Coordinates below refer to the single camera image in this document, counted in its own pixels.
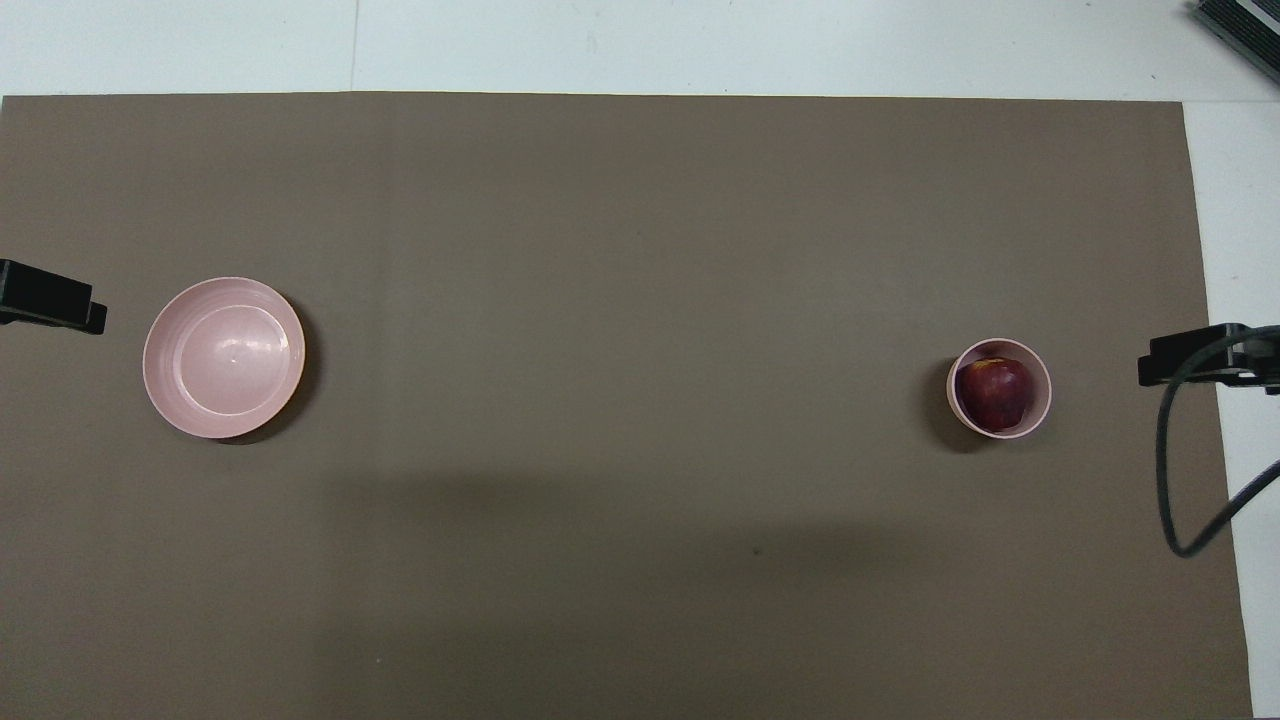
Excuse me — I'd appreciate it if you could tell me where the dark red apple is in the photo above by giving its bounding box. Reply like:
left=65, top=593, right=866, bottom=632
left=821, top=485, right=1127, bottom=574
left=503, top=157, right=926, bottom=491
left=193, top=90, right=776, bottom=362
left=957, top=356, right=1031, bottom=433

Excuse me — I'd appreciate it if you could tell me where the pink plate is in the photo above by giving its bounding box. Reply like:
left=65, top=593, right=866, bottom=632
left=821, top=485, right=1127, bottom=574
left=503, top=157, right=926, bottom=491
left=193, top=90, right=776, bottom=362
left=142, top=277, right=307, bottom=441

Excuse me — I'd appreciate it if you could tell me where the dark ribbed device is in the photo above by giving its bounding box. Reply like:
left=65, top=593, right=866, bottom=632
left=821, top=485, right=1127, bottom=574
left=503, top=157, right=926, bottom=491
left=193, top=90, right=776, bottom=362
left=1190, top=0, right=1280, bottom=86

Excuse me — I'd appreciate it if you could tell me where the pink bowl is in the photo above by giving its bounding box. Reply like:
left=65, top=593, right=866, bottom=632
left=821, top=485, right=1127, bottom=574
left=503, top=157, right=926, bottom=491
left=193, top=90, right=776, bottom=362
left=946, top=338, right=1053, bottom=441

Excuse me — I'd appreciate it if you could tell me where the brown table mat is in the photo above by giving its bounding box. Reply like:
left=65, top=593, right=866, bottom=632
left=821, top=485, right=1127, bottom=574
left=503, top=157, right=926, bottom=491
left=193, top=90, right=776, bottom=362
left=0, top=92, right=1256, bottom=720

